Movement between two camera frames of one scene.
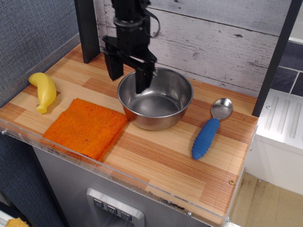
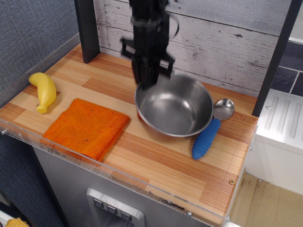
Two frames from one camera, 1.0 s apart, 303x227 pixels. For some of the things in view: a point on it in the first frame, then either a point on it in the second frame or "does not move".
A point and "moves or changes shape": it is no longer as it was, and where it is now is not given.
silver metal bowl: (160, 107) moves or changes shape
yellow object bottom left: (16, 222) does not move
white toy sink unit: (274, 153) does not move
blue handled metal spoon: (221, 108) does not move
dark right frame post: (289, 22) does not move
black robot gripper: (132, 26) -> (150, 21)
